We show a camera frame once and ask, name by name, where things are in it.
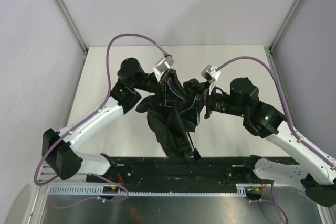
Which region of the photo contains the left aluminium frame post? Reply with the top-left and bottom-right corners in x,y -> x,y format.
54,0 -> 88,55

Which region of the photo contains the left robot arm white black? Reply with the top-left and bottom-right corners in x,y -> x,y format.
42,55 -> 192,180

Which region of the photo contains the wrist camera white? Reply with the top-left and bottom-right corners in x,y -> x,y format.
201,65 -> 221,88
153,55 -> 174,82

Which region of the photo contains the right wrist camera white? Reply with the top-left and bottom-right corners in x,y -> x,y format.
201,65 -> 221,88

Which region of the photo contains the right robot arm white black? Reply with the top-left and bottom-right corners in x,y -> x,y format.
183,78 -> 335,207

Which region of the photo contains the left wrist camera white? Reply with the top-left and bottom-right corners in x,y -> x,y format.
153,55 -> 174,82

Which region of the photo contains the left aluminium table rail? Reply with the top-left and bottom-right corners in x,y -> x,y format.
62,53 -> 88,128

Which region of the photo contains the aluminium frame post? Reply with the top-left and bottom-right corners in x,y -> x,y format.
54,0 -> 88,55
269,0 -> 305,52

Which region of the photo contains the slotted grey cable duct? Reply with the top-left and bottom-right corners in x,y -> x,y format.
47,184 -> 249,197

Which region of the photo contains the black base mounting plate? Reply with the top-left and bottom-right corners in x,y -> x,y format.
102,155 -> 265,184

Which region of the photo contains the right aluminium frame post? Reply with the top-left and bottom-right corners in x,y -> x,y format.
269,0 -> 305,52

